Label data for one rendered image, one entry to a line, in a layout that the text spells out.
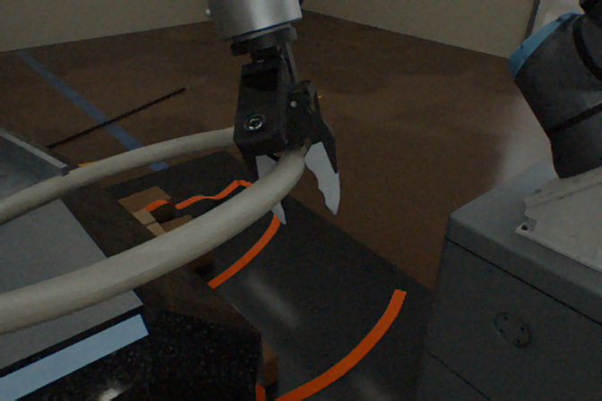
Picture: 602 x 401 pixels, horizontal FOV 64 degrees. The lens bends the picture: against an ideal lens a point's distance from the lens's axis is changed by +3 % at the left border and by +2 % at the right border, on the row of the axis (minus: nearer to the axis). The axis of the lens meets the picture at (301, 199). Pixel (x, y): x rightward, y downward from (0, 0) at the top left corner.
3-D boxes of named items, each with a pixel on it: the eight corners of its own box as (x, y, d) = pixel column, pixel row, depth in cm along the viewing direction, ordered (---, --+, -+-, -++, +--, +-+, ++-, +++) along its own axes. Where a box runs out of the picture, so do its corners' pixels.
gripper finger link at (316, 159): (357, 190, 59) (324, 124, 57) (356, 209, 54) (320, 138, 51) (335, 200, 60) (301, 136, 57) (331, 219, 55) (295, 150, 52)
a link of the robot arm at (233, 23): (284, -28, 44) (187, 1, 46) (297, 29, 45) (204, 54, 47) (297, -24, 52) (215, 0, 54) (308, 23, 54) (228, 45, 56)
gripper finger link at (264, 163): (293, 208, 61) (290, 138, 58) (286, 227, 56) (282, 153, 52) (270, 207, 62) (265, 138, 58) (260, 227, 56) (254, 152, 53)
